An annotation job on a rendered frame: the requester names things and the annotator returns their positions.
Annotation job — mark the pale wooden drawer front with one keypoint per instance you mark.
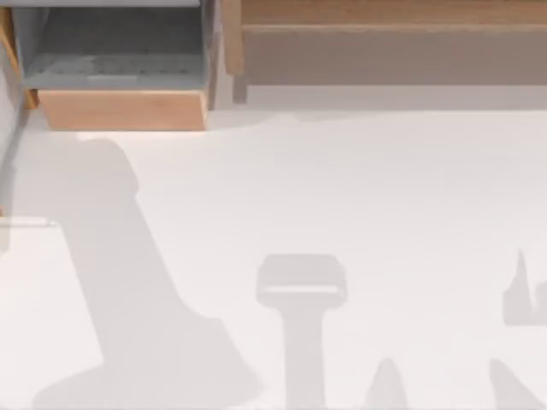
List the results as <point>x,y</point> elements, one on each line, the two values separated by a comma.
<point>121,110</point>

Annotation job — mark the wooden open shelf unit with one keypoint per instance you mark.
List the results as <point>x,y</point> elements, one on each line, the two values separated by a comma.
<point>384,51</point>

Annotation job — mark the wooden cupboard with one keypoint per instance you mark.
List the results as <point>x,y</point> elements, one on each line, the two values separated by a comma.
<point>12,64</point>

